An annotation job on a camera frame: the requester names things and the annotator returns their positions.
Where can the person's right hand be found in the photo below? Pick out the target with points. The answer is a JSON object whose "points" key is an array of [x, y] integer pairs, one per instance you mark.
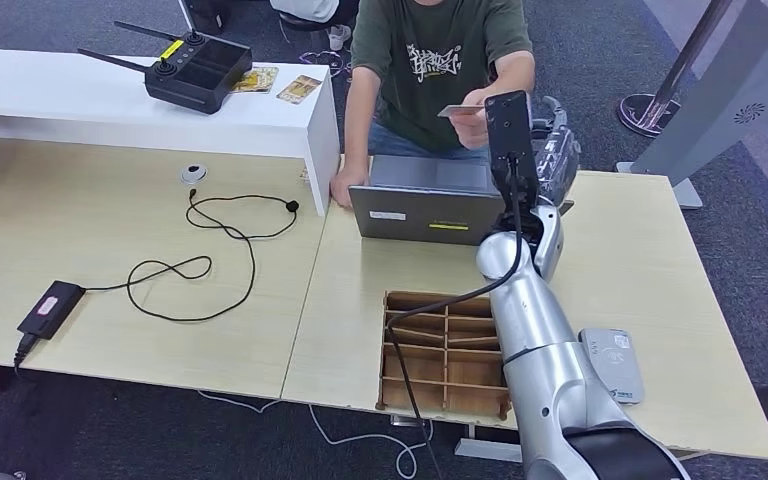
{"points": [[349, 180]]}

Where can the person's left hand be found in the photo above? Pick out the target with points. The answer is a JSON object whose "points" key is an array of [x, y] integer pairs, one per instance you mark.
{"points": [[471, 126]]}

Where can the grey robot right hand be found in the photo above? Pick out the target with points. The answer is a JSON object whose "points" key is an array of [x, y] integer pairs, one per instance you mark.
{"points": [[556, 159]]}

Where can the room key card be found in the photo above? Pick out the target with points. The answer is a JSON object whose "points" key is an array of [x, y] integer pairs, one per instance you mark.
{"points": [[453, 110]]}

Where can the yellow patterned ID card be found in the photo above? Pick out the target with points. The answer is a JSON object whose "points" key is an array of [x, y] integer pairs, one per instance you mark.
{"points": [[299, 89]]}

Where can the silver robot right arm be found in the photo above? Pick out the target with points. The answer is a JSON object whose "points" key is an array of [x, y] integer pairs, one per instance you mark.
{"points": [[543, 358]]}

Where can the person's left forearm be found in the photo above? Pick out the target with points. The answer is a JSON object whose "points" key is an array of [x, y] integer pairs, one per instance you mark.
{"points": [[513, 73]]}

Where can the person's right forearm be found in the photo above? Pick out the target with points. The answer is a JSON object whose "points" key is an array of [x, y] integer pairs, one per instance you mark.
{"points": [[363, 119]]}

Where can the worn yellow card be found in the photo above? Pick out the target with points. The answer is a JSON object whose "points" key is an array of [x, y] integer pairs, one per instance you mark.
{"points": [[258, 79]]}

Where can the bystander person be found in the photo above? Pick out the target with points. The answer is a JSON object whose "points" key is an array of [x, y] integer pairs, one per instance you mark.
{"points": [[304, 8]]}

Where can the grey card reader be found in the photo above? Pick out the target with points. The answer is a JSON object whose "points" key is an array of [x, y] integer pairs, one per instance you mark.
{"points": [[616, 358]]}

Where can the grey laptop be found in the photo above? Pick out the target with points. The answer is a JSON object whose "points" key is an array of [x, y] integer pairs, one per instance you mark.
{"points": [[410, 218]]}

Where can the chrome stanchion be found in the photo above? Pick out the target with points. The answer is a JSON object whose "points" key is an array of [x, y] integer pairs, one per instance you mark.
{"points": [[649, 116]]}

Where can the grey kiosk stand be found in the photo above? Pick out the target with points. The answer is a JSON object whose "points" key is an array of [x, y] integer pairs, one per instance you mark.
{"points": [[722, 99]]}

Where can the black remote controller with antennas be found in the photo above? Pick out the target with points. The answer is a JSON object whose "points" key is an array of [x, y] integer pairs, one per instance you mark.
{"points": [[198, 73]]}

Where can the wooden compartment box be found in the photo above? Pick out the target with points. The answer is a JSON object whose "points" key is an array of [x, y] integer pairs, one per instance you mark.
{"points": [[470, 371]]}

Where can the white shelf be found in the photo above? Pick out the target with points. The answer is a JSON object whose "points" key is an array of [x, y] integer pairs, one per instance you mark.
{"points": [[92, 99]]}

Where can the white desk crossbeam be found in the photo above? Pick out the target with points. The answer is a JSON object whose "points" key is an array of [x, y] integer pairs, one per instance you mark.
{"points": [[490, 450]]}

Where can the black adapter box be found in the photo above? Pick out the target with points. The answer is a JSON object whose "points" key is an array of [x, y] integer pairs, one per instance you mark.
{"points": [[51, 309]]}

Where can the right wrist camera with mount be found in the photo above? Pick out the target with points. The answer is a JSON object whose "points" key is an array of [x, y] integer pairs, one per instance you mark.
{"points": [[508, 126]]}

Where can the small metal bracket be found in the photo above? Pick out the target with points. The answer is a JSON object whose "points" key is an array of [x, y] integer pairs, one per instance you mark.
{"points": [[402, 422]]}

